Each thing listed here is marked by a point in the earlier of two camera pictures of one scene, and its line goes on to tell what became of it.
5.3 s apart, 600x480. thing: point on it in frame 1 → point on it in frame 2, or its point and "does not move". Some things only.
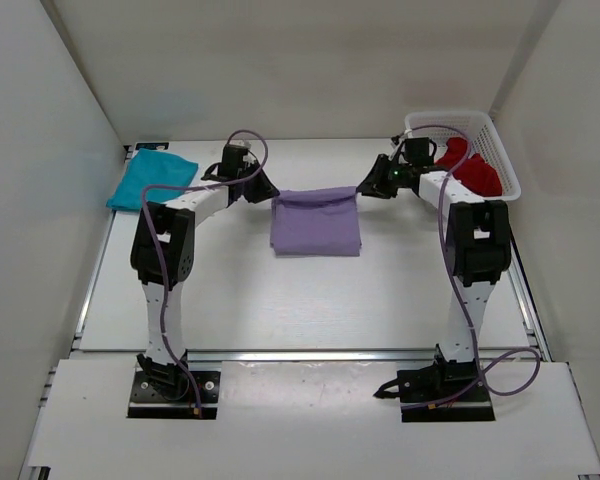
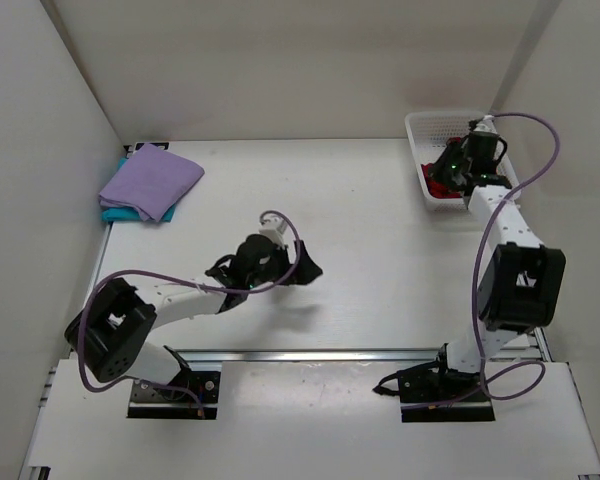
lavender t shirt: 316,221 → 152,183
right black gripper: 378,185 → 438,172
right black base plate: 422,386 does not move
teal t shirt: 151,167 → 131,213
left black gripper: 265,189 → 305,270
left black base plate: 147,401 does not move
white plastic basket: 482,134 does not move
